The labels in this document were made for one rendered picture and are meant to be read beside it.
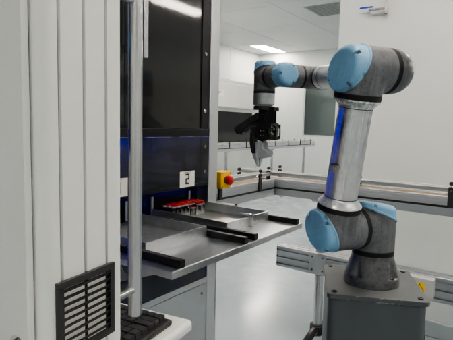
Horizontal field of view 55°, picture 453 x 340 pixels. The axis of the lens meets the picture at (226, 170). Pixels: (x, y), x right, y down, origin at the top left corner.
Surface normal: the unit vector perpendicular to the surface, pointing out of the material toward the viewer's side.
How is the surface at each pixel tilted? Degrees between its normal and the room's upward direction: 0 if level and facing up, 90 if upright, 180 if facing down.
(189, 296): 90
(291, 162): 90
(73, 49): 90
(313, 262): 90
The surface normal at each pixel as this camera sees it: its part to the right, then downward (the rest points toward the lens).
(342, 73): -0.89, -0.11
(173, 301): 0.81, 0.07
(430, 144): -0.58, 0.07
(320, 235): -0.91, 0.15
